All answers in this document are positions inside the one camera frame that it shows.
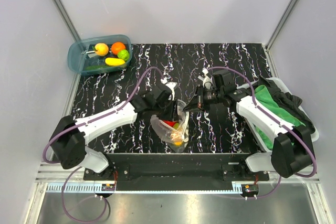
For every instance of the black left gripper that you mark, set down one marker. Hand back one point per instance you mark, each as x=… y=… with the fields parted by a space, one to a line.
x=172 y=115

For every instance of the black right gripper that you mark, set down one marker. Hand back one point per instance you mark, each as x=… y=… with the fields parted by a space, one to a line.
x=193 y=103

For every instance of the red fake apple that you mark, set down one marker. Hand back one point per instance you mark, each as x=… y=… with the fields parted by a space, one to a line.
x=170 y=123

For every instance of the clear polka dot zip bag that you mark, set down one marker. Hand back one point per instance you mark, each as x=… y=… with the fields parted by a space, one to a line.
x=164 y=131

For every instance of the yellow green fake mango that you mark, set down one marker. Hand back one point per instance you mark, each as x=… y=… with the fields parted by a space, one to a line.
x=176 y=135

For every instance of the green fake lime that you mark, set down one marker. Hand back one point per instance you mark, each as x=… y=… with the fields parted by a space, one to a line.
x=124 y=55

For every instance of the yellow fake banana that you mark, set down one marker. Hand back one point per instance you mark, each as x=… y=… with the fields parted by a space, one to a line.
x=113 y=62

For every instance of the orange fake fruit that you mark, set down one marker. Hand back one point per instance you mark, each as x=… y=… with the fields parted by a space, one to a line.
x=117 y=47

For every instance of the yellow fake fruit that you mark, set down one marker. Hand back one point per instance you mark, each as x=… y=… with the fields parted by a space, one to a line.
x=101 y=49

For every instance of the dark green fake cucumber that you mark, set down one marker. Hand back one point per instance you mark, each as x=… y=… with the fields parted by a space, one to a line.
x=92 y=68

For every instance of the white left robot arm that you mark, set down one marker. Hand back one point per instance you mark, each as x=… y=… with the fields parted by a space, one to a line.
x=71 y=137

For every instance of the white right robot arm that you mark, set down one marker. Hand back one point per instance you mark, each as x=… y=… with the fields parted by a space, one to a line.
x=292 y=152

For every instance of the green cloth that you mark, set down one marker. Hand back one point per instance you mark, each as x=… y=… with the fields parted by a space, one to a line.
x=263 y=95

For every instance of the black cloth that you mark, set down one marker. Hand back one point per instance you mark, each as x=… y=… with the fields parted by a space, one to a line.
x=292 y=102

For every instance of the blue transparent plastic container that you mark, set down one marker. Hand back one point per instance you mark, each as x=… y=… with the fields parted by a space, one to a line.
x=81 y=54

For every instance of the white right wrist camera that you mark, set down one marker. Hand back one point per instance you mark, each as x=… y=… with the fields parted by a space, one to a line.
x=206 y=80

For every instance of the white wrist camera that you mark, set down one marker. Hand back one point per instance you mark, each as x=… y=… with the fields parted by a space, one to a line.
x=171 y=85
x=206 y=80

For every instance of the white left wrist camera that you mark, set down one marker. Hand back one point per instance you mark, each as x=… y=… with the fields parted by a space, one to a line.
x=171 y=85

